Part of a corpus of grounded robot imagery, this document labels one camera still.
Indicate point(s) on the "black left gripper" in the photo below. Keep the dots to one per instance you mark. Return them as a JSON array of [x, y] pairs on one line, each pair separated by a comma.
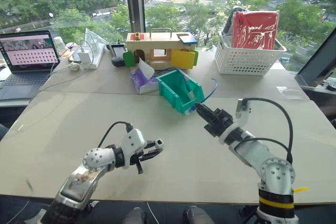
[[140, 155]]

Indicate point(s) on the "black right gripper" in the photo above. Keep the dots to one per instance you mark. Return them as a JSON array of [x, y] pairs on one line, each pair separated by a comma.
[[220, 120]]

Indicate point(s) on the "white coupler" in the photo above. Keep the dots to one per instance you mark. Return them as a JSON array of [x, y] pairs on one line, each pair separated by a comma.
[[159, 144]]

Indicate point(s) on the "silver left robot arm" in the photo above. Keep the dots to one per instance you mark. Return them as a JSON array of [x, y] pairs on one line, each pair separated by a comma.
[[96, 159]]

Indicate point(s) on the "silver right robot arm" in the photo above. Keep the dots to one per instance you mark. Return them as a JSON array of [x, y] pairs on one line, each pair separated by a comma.
[[253, 153]]

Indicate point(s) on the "green plastic bin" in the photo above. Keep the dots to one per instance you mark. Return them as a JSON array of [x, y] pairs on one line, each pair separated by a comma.
[[170, 91]]

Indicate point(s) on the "yellow box door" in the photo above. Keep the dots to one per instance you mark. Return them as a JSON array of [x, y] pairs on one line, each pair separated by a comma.
[[183, 59]]

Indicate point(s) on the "white perforated plastic basket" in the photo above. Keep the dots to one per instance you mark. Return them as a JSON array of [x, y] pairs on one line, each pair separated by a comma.
[[244, 61]]

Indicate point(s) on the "dark rounded shape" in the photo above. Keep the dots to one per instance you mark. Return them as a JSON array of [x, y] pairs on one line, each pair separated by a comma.
[[135, 216], [197, 215]]

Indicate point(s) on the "purple tissue pack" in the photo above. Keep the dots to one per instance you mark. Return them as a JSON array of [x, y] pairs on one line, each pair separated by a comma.
[[143, 79]]

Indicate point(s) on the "blue box flap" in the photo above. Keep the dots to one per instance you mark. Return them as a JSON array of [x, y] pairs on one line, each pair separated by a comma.
[[187, 39]]

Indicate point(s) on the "wooden latch box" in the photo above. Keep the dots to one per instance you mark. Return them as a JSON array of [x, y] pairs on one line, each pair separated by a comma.
[[155, 44]]

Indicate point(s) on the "green box door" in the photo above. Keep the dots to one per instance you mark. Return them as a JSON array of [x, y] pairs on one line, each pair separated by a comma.
[[128, 59]]

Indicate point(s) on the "black flat item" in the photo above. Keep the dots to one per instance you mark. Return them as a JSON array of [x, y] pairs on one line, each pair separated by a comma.
[[228, 23]]

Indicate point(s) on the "red package in plastic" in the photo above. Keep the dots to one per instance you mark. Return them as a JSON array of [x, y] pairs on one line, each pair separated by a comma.
[[253, 28]]

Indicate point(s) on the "black remote controller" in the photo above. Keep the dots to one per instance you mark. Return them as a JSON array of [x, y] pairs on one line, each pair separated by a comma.
[[116, 52]]

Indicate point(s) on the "small round pale object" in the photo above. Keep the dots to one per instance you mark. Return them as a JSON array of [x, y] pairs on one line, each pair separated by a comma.
[[74, 66]]

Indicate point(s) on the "white power charger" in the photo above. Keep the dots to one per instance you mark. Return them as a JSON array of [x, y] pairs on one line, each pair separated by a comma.
[[84, 57]]

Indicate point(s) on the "yellow tag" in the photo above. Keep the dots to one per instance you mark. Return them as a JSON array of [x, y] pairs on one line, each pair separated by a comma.
[[300, 190]]

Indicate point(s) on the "black monitor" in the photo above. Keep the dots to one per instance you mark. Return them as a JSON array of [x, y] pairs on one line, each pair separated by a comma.
[[319, 58]]

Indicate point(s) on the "small white stick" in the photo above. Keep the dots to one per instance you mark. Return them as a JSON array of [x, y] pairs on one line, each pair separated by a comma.
[[20, 127]]

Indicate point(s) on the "white paper cup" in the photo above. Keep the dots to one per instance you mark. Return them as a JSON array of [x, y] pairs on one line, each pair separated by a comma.
[[59, 43]]

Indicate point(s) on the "open laptop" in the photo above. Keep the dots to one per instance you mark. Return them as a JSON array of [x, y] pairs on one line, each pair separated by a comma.
[[25, 66]]

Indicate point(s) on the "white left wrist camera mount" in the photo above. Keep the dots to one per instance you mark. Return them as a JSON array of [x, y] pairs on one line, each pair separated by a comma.
[[134, 140]]

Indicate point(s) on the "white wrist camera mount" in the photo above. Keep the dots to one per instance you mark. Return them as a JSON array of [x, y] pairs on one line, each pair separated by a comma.
[[243, 110], [134, 140]]

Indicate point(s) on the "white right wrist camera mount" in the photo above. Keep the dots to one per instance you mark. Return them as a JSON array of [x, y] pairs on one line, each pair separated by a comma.
[[243, 110]]

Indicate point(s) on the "grey window frame post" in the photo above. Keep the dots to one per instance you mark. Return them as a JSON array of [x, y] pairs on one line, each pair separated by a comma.
[[135, 1]]

